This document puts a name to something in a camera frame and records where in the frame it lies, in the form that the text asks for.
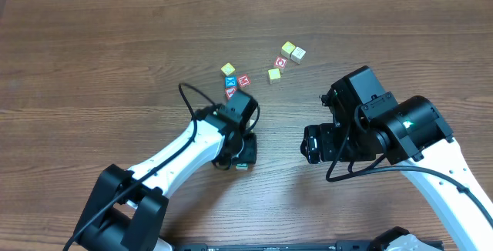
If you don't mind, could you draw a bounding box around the plain white wooden block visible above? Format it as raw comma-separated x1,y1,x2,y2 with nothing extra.
290,46,306,64

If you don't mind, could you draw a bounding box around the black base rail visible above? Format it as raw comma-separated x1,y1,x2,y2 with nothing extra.
175,226,446,251

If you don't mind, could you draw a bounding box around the yellow wooden block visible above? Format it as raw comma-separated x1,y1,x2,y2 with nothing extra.
220,62,236,76
268,68,281,84
280,41,296,59

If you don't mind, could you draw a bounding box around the red M wooden block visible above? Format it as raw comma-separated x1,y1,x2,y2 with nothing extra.
237,75,251,88

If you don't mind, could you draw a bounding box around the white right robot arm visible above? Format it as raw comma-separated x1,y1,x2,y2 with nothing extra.
300,92,492,250

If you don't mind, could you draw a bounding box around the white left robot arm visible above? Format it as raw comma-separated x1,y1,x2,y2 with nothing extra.
64,120,257,250

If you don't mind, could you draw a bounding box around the green V wooden block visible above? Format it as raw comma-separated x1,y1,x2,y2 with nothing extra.
236,163,249,170

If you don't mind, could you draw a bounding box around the red Y wooden block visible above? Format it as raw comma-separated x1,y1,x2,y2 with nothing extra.
225,87,237,99

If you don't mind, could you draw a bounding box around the red O wooden block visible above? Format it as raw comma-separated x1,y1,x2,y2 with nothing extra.
273,55,288,73

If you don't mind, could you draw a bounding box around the blue X wooden block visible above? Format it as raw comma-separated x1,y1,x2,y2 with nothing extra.
225,76,237,88

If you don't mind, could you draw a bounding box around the yellow top wooden block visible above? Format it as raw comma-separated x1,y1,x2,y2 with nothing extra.
220,62,236,76

